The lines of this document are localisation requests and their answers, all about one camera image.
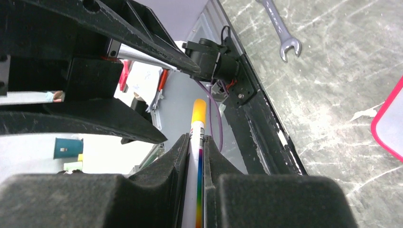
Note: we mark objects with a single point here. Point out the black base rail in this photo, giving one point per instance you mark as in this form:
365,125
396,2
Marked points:
264,144

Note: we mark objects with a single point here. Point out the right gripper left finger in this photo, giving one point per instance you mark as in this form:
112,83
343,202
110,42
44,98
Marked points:
148,199

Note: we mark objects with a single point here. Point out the white marker pen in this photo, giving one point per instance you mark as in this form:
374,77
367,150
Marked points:
192,216

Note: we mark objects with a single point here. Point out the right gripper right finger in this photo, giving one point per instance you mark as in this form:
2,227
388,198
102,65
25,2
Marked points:
236,200

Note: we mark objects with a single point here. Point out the pink framed whiteboard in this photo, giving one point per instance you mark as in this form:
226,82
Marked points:
387,125

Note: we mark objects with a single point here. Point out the yellow marker cap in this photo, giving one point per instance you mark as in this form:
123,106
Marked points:
199,111

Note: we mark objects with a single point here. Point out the silver open-end wrench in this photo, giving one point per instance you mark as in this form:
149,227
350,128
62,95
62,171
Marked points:
287,41

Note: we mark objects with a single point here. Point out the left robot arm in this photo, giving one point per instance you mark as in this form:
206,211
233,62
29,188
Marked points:
217,67

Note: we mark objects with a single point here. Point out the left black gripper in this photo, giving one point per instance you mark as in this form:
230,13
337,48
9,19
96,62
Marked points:
72,45

